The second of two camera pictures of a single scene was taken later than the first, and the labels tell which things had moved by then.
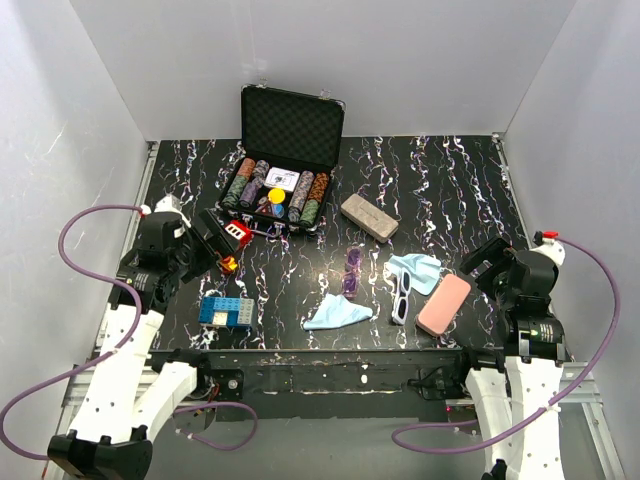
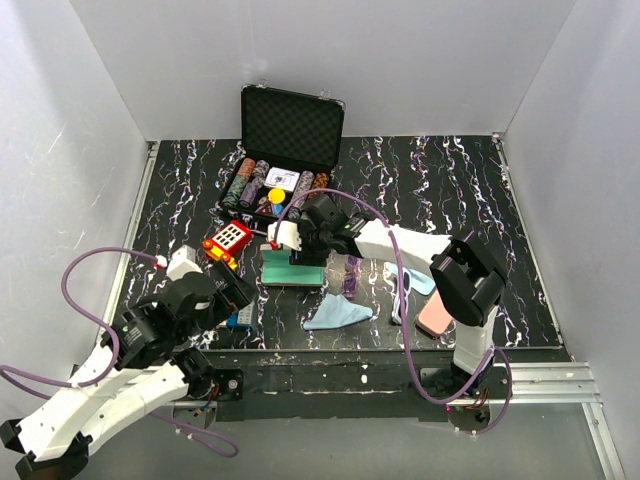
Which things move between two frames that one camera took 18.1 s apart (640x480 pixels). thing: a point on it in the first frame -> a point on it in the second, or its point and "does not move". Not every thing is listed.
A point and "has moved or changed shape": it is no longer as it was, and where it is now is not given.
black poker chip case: [291, 142] does not move
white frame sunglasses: [401, 302] does not move
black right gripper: [497, 250] -> [305, 257]
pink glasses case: [443, 305] does not move
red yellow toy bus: [243, 235] does not move
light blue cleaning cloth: [334, 310] does not move
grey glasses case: [369, 218] has moved or changed shape
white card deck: [282, 179] does not move
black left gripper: [221, 239] -> [237, 294]
